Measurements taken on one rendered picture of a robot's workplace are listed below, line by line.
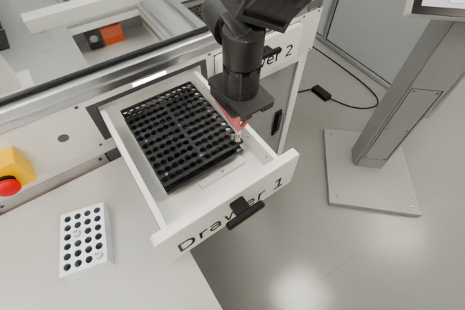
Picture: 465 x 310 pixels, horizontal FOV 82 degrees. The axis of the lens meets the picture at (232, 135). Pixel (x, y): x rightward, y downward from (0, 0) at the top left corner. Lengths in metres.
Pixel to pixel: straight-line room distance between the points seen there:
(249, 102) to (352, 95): 1.74
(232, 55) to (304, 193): 1.24
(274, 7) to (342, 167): 1.36
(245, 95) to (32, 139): 0.45
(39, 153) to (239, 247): 0.97
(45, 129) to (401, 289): 1.45
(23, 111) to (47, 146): 0.10
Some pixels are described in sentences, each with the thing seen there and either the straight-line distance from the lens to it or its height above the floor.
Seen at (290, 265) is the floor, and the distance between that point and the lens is 1.39.
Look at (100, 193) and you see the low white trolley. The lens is 0.71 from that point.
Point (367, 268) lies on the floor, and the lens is 1.49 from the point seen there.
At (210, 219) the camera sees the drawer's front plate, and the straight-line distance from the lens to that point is 0.47.
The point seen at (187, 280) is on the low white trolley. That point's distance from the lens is 0.59.
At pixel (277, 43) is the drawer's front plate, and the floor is 0.90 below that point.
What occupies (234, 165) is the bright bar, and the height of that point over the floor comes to 0.85.
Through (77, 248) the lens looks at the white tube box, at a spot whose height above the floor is 0.80.
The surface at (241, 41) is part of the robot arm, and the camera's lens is 0.35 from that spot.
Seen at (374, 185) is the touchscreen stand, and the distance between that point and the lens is 1.65.
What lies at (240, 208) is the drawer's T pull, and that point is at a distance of 0.46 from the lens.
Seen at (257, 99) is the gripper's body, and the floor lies 1.04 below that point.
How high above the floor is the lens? 1.33
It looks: 52 degrees down
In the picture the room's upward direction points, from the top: straight up
